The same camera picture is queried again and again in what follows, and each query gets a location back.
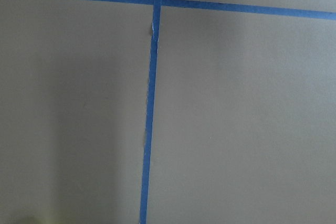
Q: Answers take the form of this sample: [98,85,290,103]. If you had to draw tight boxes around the long blue tape strip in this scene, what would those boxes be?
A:
[139,0,162,224]

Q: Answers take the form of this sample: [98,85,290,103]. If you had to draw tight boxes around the crossing blue tape strip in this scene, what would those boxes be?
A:
[88,0,335,20]

